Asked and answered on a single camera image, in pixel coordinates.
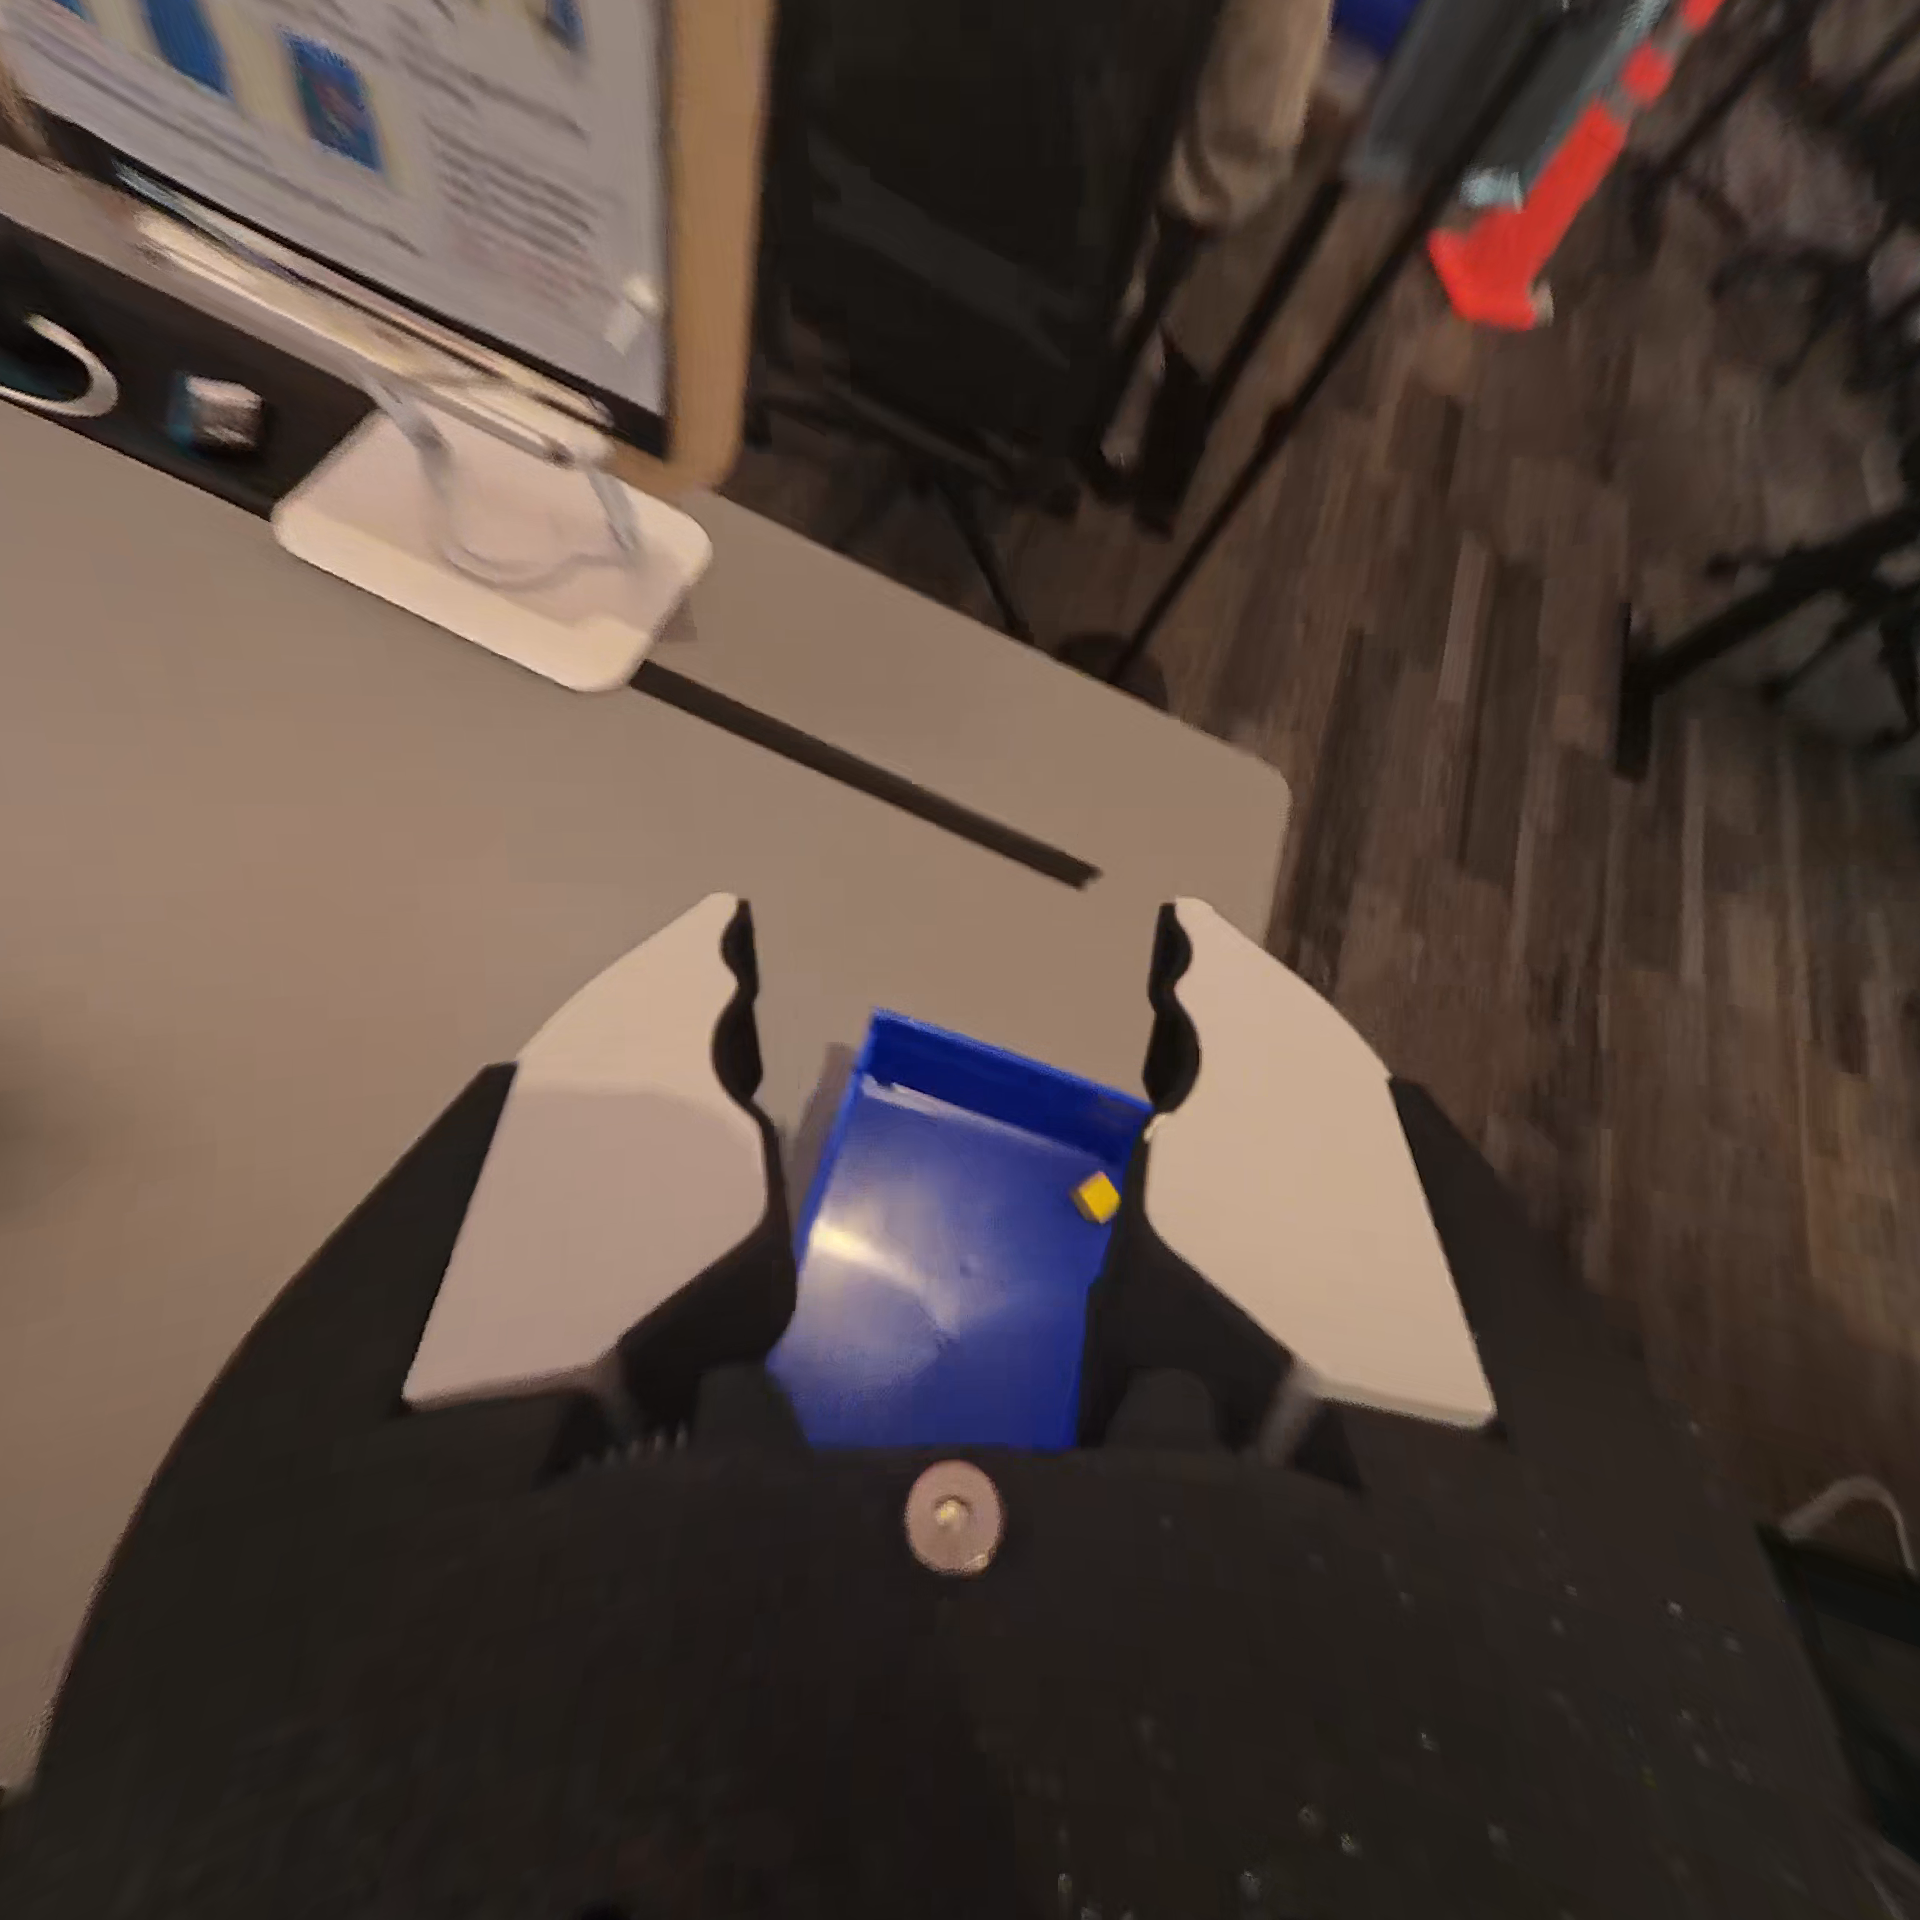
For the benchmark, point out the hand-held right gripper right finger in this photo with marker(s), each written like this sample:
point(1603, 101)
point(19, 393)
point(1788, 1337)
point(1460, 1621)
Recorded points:
point(1304, 1231)

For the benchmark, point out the yellow wooden cube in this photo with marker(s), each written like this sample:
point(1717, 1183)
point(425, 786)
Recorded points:
point(1098, 1196)

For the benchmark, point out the black desk leg frame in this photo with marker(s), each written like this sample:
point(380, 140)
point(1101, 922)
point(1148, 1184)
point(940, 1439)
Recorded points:
point(1741, 614)

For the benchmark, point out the black office chair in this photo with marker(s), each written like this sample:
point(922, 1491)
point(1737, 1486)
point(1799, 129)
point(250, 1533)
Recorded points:
point(930, 224)

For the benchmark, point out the blue plastic bin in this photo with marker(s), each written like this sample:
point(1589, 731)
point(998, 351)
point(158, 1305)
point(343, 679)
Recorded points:
point(930, 1245)

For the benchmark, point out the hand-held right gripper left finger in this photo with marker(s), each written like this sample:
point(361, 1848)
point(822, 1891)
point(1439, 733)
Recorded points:
point(600, 1184)

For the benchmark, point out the orange traffic cone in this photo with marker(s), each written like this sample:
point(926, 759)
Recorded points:
point(1531, 211)

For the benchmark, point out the small black battery pack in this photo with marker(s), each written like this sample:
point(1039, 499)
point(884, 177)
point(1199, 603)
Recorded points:
point(218, 413)

